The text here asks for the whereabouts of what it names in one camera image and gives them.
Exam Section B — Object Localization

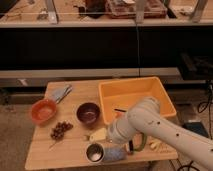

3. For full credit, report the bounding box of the wooden side table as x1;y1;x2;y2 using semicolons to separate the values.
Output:
24;78;179;171

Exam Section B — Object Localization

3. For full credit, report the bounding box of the long background workbench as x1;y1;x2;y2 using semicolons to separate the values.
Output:
0;0;213;28

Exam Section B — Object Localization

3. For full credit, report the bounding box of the brush inside tray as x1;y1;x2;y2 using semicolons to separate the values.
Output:
114;109;127;112

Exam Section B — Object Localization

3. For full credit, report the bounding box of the red tray on workbench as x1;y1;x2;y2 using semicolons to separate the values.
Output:
105;0;167;18

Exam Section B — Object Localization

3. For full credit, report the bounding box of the dark purple bowl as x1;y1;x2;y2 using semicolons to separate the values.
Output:
76;102;100;125

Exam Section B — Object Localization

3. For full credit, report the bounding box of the black foot pedal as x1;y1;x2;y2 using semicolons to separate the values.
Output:
183;122;209;138

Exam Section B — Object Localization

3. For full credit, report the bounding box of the blue sponge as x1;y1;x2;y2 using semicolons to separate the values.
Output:
103;147;127;162

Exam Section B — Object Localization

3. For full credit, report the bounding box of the orange bowl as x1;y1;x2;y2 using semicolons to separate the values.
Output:
30;99;57;125

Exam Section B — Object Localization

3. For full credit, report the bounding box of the green metal cup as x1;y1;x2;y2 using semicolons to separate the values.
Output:
86;143;104;163

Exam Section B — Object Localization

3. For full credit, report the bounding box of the bunch of brown grapes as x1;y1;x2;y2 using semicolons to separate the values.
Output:
50;122;73;141

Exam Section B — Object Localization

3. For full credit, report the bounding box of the yellow plastic tray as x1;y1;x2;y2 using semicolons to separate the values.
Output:
99;77;176;125

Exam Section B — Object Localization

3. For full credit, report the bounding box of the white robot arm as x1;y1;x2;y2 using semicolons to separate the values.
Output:
89;97;213;171

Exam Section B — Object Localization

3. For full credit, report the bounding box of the yellow corn piece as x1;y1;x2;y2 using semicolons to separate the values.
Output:
149;140;161;150

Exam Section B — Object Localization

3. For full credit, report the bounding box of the wooden scrub brush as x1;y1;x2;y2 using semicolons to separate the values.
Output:
128;140;134;155

